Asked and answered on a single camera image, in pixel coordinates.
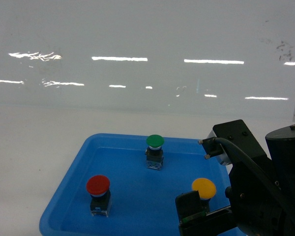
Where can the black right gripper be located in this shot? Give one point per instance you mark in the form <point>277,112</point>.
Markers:
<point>252,210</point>

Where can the yellow mushroom push button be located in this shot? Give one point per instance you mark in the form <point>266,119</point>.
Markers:
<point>206,189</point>

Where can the red mushroom push button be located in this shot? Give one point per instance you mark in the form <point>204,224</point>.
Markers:
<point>98,187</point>

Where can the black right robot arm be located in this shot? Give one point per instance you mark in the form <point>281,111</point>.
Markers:
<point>276,172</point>

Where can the blue plastic tray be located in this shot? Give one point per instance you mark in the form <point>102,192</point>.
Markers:
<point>142,199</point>

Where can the green mushroom push button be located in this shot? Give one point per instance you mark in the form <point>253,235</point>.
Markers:
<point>154,152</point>

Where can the white glossy whiteboard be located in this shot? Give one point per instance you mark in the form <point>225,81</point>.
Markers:
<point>220,58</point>

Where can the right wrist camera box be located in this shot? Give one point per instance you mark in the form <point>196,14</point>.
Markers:
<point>238,134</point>

